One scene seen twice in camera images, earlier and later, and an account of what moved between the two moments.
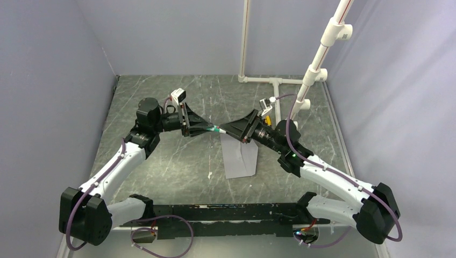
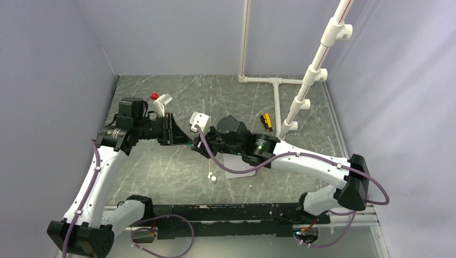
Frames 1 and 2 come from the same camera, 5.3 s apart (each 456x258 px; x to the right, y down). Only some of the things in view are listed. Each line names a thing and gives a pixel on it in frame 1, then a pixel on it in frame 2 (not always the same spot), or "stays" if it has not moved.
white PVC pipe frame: (336, 29) stays
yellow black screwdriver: (268, 120) stays
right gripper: (238, 128) -> (199, 145)
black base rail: (185, 221) stays
